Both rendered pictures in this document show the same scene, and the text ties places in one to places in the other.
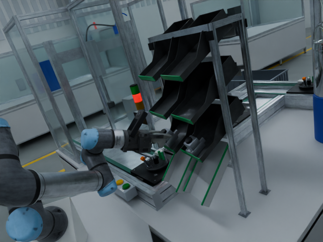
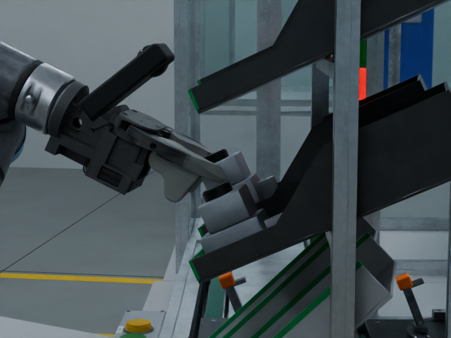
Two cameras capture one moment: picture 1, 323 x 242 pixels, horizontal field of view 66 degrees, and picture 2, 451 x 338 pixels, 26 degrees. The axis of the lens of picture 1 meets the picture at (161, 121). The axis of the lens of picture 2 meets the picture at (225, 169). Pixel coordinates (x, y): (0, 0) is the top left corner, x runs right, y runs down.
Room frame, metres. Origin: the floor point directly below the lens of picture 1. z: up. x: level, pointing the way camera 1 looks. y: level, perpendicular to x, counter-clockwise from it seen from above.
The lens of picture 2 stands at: (0.10, -0.65, 1.43)
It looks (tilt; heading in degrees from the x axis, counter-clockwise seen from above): 8 degrees down; 36
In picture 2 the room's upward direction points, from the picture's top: straight up
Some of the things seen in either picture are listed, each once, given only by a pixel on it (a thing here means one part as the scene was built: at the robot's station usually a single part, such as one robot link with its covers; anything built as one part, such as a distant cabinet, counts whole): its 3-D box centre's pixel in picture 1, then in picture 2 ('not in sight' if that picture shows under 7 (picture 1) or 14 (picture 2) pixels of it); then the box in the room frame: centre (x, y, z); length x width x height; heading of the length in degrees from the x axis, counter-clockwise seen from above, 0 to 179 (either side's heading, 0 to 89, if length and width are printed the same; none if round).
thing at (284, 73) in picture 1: (255, 84); not in sight; (2.93, -1.25, 0.73); 0.62 x 0.42 x 0.23; 34
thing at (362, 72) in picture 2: (137, 97); (352, 83); (1.48, 0.10, 1.34); 0.05 x 0.05 x 0.05
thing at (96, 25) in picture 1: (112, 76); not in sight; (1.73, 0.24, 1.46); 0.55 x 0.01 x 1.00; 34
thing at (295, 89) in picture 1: (308, 81); not in sight; (1.78, -1.17, 1.01); 0.24 x 0.24 x 0.13; 34
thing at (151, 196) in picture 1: (115, 174); (186, 321); (1.40, 0.37, 0.91); 0.89 x 0.06 x 0.11; 34
